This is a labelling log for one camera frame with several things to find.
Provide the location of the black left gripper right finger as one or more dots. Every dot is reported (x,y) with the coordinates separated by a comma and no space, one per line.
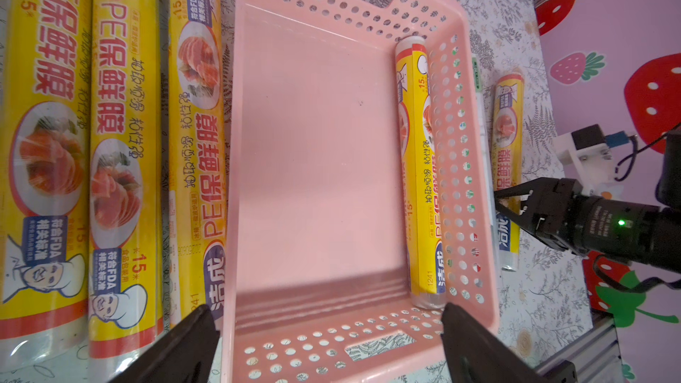
(474,354)

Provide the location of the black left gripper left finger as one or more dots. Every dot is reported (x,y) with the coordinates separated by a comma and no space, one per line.
(185,354)

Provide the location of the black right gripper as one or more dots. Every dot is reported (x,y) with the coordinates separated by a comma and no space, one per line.
(562,216)

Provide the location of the yellow plastic wrap roll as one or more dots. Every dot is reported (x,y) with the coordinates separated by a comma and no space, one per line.
(506,158)
(422,218)
(45,129)
(125,199)
(196,136)

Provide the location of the clear white plastic wrap roll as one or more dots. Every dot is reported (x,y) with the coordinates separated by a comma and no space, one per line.
(486,158)

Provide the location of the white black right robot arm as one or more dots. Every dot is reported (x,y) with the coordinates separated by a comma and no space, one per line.
(668,187)

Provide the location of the pink plastic basket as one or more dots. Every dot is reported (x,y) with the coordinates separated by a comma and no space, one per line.
(316,203)

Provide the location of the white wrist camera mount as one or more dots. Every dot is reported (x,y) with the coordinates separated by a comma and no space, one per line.
(589,152)

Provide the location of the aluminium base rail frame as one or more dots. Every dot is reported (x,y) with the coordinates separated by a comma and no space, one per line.
(593,357)

